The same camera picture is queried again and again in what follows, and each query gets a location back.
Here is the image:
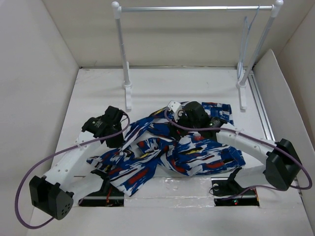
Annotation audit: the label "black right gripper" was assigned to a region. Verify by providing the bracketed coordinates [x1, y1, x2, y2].
[167, 109, 200, 141]

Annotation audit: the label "blue patterned trousers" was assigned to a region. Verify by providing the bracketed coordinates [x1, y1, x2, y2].
[87, 109, 246, 197]

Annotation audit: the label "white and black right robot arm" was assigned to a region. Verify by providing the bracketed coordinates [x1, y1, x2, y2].
[168, 101, 303, 195]

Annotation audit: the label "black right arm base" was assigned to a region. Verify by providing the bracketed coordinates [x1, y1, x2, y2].
[209, 168, 259, 207]

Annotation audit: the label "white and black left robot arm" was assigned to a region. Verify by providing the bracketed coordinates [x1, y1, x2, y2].
[29, 106, 126, 220]

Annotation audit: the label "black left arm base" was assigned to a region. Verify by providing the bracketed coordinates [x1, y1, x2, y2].
[78, 170, 125, 207]

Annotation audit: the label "white clothes rack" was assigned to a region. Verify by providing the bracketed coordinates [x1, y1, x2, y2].
[110, 0, 284, 111]

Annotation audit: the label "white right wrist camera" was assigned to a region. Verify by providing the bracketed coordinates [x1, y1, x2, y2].
[167, 100, 183, 122]

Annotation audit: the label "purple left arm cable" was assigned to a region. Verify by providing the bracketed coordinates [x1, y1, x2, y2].
[14, 113, 130, 230]

